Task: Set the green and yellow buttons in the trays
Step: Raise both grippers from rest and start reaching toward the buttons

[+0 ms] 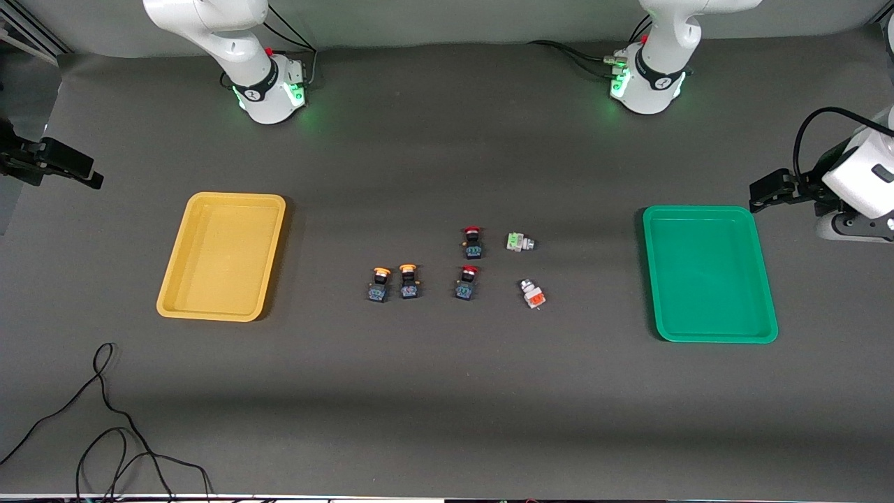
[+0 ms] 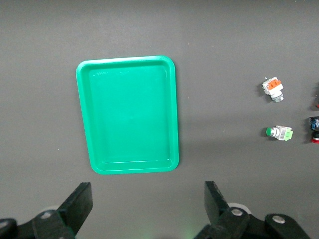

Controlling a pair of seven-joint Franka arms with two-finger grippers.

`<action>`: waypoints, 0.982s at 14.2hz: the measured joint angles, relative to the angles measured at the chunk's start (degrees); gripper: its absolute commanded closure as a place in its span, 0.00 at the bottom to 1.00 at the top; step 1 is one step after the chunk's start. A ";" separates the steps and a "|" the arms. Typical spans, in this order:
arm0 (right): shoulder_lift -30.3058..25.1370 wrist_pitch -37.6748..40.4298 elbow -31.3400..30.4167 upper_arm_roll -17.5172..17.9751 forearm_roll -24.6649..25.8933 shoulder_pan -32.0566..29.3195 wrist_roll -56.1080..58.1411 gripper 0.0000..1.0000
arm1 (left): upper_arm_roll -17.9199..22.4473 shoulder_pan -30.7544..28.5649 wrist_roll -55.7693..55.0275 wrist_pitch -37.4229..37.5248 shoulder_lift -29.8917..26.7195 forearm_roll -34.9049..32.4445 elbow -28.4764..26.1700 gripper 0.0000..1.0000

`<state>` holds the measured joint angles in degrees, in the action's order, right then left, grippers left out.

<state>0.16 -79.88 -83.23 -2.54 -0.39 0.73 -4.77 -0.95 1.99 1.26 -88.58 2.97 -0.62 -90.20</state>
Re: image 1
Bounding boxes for green plastic tray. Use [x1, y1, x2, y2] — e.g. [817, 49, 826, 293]
[642, 205, 779, 344]

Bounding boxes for thin black loose cable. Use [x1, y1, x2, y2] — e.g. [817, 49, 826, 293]
[0, 342, 214, 503]

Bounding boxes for aluminium frame rail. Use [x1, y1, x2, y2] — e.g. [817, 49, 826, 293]
[0, 10, 73, 67]

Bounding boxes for black arm base cable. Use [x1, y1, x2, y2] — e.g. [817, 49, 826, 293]
[527, 38, 622, 78]
[260, 3, 319, 90]

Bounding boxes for black right arm base cable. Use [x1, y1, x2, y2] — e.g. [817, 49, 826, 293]
[260, 3, 319, 90]

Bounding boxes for yellow plastic tray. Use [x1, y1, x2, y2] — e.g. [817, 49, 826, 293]
[156, 192, 288, 323]

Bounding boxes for black left arm base cable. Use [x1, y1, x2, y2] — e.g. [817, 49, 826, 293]
[527, 38, 622, 78]

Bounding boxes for orange white button switch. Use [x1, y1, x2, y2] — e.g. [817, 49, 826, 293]
[518, 278, 548, 310]

